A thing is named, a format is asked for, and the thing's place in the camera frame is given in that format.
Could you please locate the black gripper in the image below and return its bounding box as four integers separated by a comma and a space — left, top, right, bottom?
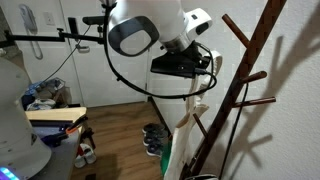
160, 40, 212, 70

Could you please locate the grey sneaker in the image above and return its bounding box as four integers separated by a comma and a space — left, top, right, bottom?
142, 122, 166, 134
145, 142, 166, 158
143, 131, 169, 147

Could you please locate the white wall phone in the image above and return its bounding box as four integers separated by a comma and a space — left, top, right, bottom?
18, 3, 44, 61

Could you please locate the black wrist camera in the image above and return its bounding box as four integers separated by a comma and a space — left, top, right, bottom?
150, 53, 209, 80

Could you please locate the silver door handle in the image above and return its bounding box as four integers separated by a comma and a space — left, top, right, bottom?
75, 44, 91, 54

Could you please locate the black stereo camera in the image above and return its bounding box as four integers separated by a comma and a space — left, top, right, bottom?
82, 15, 106, 26

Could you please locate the white light switch plate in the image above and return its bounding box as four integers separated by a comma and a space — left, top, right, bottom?
42, 11, 56, 27

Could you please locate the white plastic bag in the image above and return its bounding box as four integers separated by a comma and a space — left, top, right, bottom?
26, 98, 57, 112

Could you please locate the white door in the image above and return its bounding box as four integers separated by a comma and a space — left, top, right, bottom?
59, 0, 151, 108

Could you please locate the black clamp orange tip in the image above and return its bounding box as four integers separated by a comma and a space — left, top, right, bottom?
49, 114, 96, 149

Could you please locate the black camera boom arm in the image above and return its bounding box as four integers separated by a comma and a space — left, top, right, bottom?
0, 17, 106, 48

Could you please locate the white sneaker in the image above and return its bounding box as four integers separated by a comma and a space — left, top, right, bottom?
73, 153, 87, 169
79, 143, 98, 165

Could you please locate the light wooden board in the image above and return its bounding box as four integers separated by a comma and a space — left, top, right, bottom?
25, 106, 88, 123

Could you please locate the brown wooden coat stand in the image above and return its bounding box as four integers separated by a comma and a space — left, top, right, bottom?
179, 0, 288, 180

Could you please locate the thin camera cable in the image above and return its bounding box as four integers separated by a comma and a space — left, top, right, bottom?
39, 24, 92, 84

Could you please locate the blue cloth pile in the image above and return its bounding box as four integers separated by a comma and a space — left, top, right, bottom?
21, 78, 66, 108

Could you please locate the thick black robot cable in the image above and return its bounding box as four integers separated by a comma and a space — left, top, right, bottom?
102, 0, 218, 100

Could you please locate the cream San Francisco tote bag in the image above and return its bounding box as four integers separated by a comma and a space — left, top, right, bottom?
160, 49, 224, 180

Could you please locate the dark blue long-strap bag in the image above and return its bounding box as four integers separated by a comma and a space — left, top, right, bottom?
184, 83, 249, 180

